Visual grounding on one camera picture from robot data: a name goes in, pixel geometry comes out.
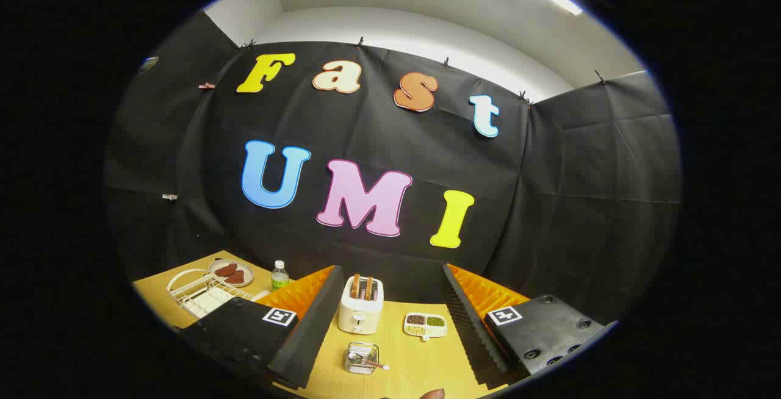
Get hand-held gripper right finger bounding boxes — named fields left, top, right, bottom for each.
left=441, top=263, right=618, bottom=390

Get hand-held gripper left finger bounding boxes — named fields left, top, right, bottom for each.
left=174, top=265, right=345, bottom=392

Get metal wire basket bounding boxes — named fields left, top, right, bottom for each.
left=344, top=342, right=380, bottom=376

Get pink-handled metal spoon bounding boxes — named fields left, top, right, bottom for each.
left=351, top=353, right=390, bottom=370

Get white wire dish rack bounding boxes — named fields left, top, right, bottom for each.
left=167, top=268, right=272, bottom=320

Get white divided bean dish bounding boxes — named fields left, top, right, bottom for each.
left=403, top=312, right=448, bottom=342

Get small beige plate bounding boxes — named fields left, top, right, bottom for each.
left=209, top=259, right=254, bottom=288

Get white toaster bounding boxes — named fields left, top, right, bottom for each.
left=337, top=275, right=385, bottom=335

